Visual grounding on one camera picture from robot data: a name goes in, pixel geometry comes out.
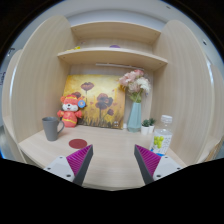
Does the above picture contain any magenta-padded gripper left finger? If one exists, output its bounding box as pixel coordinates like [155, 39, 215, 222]
[43, 143, 95, 187]

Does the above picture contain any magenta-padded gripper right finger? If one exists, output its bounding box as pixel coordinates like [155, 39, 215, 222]
[133, 143, 183, 186]

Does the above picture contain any clear plastic drink bottle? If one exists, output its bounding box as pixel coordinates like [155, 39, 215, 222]
[148, 114, 174, 157]

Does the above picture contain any flat round red coaster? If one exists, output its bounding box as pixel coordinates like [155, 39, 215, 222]
[68, 138, 88, 150]

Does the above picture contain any small white potted succulent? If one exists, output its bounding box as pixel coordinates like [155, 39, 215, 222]
[140, 118, 151, 136]
[147, 117, 157, 135]

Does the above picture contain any grey ceramic mug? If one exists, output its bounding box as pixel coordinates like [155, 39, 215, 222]
[41, 116, 66, 142]

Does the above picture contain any teal faceted vase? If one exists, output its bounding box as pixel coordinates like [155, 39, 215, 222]
[126, 101, 143, 133]

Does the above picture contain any red plush mascot toy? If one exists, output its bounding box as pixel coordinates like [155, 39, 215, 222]
[56, 94, 87, 128]

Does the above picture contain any yellow poppy flower painting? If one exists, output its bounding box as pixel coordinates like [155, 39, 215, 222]
[62, 74, 127, 130]

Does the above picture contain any pink and white flower bouquet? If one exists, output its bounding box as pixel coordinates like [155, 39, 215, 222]
[118, 69, 152, 104]

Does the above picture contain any light wooden shelf unit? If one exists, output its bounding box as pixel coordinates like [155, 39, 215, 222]
[1, 14, 224, 168]

